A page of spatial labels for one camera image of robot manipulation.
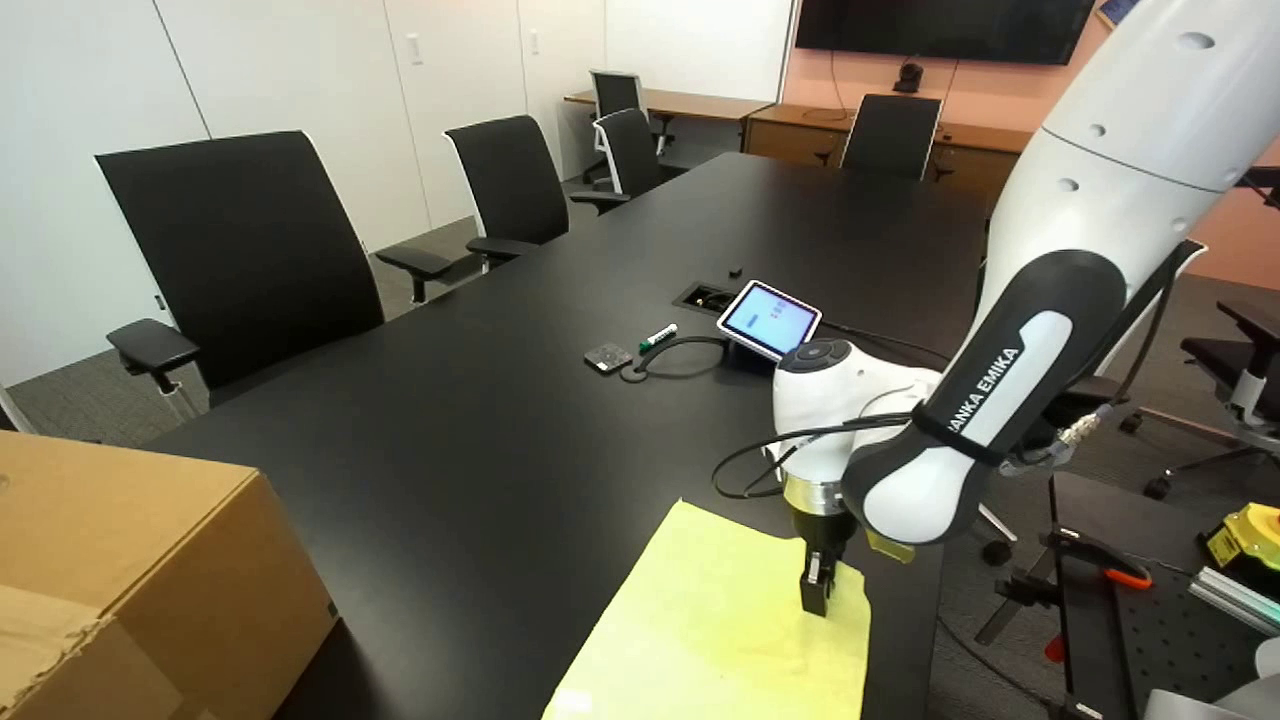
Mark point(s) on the yellow black device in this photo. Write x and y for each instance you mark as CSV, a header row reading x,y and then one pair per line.
x,y
1254,535

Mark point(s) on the black wall television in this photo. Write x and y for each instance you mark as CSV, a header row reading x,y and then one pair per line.
x,y
945,26

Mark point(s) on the black marker pen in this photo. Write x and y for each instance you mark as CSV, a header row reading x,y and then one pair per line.
x,y
657,335

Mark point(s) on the white framed tablet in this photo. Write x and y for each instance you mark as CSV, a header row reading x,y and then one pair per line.
x,y
768,322

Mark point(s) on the dark grey stand platform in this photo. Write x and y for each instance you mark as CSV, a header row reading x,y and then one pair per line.
x,y
1144,626

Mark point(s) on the small black webcam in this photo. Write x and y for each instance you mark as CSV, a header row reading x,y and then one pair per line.
x,y
911,76

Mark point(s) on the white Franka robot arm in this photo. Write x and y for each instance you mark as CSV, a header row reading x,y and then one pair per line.
x,y
1134,147

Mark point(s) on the wooden sideboard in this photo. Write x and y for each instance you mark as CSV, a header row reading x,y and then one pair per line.
x,y
802,132

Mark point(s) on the black office chair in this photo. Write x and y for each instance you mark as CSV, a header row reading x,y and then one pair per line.
x,y
242,253
626,147
512,181
619,88
889,132

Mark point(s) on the office chair with silver base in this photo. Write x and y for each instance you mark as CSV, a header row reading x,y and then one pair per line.
x,y
1244,327

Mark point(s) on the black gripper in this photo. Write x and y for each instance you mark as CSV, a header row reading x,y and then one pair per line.
x,y
827,535

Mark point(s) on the white teal flat bar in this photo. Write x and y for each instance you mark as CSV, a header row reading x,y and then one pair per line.
x,y
1235,603

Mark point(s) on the yellow towel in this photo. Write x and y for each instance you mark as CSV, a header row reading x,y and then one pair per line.
x,y
705,626

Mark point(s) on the brown cardboard box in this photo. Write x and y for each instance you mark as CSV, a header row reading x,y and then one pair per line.
x,y
122,574

